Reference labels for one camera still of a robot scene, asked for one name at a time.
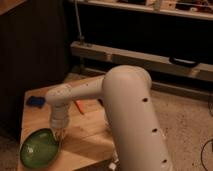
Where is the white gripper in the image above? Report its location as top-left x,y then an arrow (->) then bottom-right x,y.
50,115 -> 69,141

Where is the green ceramic bowl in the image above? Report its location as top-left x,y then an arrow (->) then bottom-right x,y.
20,128 -> 60,169

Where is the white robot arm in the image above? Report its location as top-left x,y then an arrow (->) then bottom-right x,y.
45,65 -> 174,171

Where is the blue sponge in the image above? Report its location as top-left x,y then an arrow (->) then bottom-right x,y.
26,96 -> 45,108

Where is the orange marker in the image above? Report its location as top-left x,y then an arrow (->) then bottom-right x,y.
75,100 -> 84,115

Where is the white squeeze bottle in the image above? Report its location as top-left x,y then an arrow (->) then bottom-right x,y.
108,152 -> 119,171

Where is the vertical metal pole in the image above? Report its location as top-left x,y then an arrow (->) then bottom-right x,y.
74,0 -> 84,45

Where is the long grey case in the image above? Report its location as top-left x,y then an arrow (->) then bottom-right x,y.
70,41 -> 213,82

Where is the black cable on floor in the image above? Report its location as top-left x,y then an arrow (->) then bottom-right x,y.
200,94 -> 213,164

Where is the wooden wall shelf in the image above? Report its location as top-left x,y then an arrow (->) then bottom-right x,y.
69,0 -> 213,21

